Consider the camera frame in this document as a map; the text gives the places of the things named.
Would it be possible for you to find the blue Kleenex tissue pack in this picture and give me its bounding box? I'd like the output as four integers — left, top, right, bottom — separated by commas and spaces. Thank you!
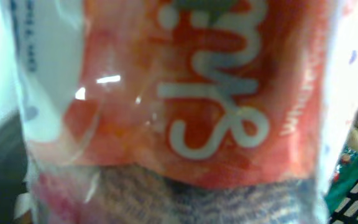
1, 0, 358, 224

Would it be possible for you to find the green Nescafe coffee bag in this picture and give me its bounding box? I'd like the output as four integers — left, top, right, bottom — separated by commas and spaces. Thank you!
324, 146, 358, 214

